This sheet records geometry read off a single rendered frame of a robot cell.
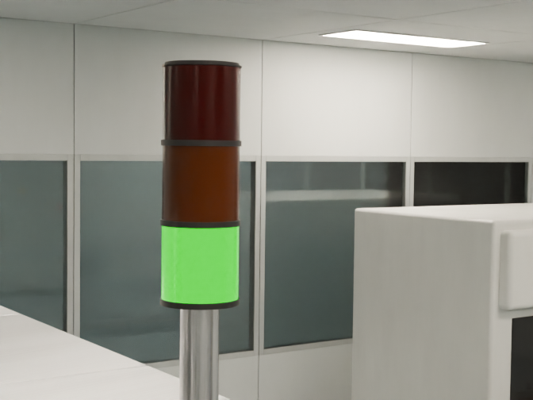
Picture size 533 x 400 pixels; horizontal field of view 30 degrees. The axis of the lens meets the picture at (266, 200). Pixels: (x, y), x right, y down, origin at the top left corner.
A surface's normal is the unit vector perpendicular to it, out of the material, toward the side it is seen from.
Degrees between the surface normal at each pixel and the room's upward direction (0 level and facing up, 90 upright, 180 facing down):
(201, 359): 90
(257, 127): 90
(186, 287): 90
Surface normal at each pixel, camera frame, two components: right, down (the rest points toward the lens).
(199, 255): 0.04, 0.05
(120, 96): 0.56, 0.05
